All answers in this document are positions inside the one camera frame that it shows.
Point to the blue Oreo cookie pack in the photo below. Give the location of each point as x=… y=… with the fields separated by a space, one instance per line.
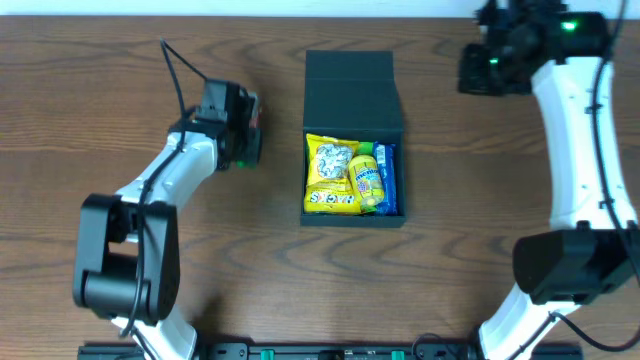
x=384 y=156

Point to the black gift box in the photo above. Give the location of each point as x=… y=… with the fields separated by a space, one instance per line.
x=352 y=95

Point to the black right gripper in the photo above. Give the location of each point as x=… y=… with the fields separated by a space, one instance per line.
x=476 y=73

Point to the green Haribo gummy bag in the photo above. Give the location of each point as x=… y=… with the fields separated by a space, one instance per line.
x=366 y=148

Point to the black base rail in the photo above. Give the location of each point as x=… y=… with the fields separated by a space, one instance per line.
x=242 y=351

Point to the green red chocolate bar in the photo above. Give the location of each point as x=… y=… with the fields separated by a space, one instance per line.
x=249 y=153

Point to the yellow mentos gum can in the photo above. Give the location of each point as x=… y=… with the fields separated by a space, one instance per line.
x=366 y=181

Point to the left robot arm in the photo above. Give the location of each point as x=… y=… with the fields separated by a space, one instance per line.
x=127 y=264

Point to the yellow snack bag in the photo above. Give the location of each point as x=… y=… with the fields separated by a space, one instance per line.
x=328 y=188

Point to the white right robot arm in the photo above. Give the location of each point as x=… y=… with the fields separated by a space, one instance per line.
x=563 y=59

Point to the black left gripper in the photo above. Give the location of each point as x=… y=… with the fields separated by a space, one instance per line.
x=251 y=138

